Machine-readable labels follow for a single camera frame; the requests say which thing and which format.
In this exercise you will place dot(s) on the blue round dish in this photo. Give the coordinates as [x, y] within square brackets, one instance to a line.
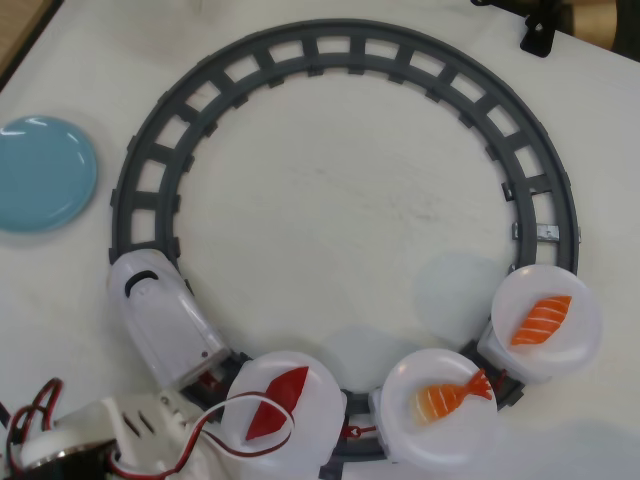
[40, 175]

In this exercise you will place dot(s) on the black clamp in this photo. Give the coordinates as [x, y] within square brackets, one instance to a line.
[537, 37]

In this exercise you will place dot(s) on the shrimp nigiri sushi toy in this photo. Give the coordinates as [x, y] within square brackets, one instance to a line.
[445, 397]

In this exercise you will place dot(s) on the white plate under salmon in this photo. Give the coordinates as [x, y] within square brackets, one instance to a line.
[575, 330]

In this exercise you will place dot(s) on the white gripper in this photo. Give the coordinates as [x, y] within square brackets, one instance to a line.
[172, 400]

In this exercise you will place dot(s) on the silver tape strip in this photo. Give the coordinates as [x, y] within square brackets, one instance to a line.
[547, 231]

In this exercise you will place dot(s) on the black stand bar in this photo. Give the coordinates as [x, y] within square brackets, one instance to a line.
[487, 2]

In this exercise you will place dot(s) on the white plate under shrimp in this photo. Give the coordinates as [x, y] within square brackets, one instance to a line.
[450, 435]

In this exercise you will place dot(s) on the grey circular toy track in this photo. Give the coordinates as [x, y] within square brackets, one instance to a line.
[121, 210]

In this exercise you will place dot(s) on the white plate under tuna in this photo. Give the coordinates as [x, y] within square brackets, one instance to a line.
[320, 400]

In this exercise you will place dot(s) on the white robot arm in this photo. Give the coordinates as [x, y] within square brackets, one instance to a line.
[65, 445]

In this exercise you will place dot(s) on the red tuna nigiri toy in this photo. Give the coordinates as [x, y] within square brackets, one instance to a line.
[290, 387]

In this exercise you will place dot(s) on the red train coupler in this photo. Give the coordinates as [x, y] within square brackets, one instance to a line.
[357, 430]
[210, 381]
[500, 377]

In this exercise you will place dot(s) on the salmon nigiri sushi toy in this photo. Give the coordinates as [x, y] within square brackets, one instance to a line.
[542, 320]

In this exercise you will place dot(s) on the white Shinkansen toy locomotive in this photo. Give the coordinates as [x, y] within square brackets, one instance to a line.
[165, 320]

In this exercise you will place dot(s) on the white train car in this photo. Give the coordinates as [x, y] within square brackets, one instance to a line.
[377, 415]
[492, 345]
[343, 410]

